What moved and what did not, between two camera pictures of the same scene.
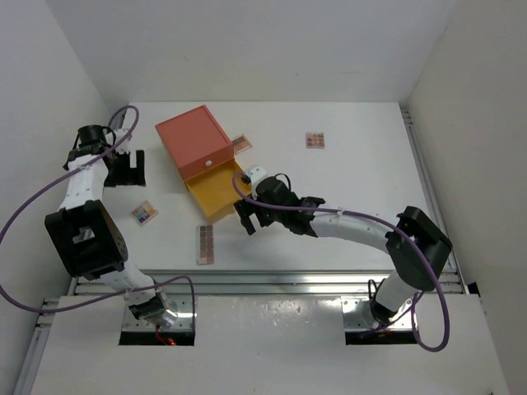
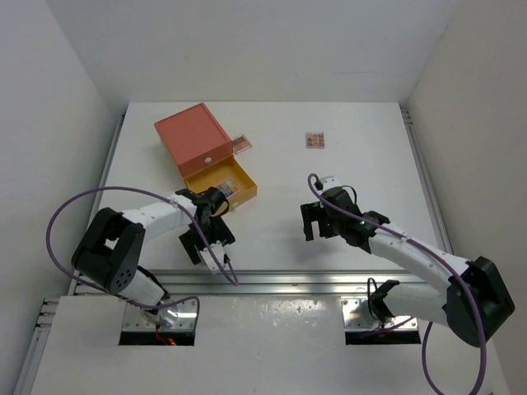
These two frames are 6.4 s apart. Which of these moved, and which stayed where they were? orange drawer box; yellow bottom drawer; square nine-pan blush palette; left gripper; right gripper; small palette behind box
Moved: left gripper; right gripper
Stayed: yellow bottom drawer; orange drawer box; square nine-pan blush palette; small palette behind box
